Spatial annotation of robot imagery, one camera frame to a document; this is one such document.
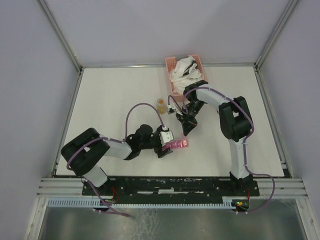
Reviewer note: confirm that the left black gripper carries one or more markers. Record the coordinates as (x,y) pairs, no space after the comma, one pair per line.
(157,134)

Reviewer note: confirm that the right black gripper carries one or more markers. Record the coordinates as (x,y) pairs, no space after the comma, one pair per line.
(187,125)

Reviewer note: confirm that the pink pill organizer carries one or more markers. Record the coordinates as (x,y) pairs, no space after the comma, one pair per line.
(176,144)

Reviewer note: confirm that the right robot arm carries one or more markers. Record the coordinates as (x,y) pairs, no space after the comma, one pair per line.
(236,125)

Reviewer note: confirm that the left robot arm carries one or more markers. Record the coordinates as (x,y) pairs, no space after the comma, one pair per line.
(83,153)

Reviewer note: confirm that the amber pill bottle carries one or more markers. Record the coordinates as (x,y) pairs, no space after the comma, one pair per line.
(161,106)

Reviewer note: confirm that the white cloth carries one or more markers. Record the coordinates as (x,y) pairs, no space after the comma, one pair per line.
(185,73)

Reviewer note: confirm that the pink plastic basket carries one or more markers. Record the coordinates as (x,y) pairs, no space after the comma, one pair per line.
(171,63)

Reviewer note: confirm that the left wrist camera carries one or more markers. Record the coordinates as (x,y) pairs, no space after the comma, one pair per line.
(166,136)

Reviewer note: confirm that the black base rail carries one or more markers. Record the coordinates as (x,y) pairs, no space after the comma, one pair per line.
(172,190)

